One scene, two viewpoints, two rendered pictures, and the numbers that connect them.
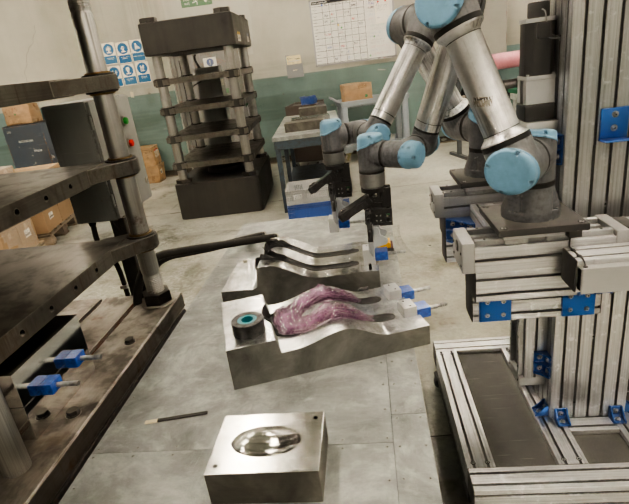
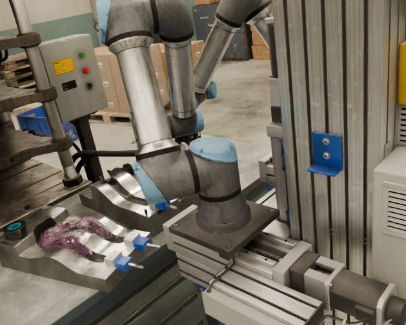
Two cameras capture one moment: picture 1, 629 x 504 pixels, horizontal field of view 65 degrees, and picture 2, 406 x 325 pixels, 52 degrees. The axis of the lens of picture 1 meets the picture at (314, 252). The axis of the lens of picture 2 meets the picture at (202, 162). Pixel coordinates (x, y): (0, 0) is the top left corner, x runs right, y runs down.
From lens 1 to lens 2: 1.31 m
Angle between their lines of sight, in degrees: 36
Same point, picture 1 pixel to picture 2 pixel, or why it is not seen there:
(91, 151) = not seen: hidden behind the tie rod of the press
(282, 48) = not seen: outside the picture
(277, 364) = (19, 262)
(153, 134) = not seen: hidden behind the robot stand
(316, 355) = (39, 266)
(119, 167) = (35, 96)
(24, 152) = (202, 26)
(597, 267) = (214, 296)
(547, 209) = (211, 222)
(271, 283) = (98, 199)
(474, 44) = (123, 63)
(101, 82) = (21, 41)
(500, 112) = (139, 128)
